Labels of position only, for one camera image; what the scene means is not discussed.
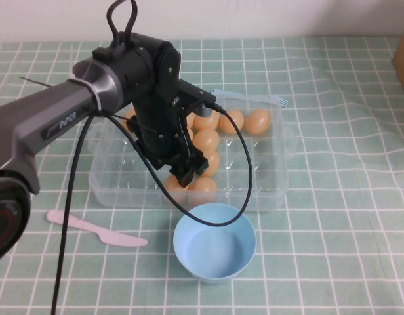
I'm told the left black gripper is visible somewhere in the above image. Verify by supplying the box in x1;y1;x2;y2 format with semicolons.
125;94;210;188

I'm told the clear plastic egg box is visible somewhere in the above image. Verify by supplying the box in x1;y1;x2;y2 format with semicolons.
87;93;300;214

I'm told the brown cardboard box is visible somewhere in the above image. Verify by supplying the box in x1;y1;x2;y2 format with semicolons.
391;24;404;108

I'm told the light blue plastic bowl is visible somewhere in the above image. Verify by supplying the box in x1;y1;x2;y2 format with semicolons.
173;203;257;285

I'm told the pink plastic knife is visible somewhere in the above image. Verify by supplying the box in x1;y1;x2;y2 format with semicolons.
46;209;149;247

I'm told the light blue plastic fork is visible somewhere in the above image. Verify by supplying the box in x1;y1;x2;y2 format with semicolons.
210;90;290;108

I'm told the green checked tablecloth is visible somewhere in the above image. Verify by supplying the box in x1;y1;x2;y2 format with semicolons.
0;36;404;315

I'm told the black camera cable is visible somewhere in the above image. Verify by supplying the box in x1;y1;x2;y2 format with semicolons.
50;103;254;315

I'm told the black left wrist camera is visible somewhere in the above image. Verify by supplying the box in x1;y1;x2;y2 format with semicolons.
178;80;220;117

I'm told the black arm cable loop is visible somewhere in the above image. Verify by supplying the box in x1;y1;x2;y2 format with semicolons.
106;0;139;43

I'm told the thin dark cable tie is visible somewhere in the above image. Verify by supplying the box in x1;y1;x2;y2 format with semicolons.
19;75;54;89

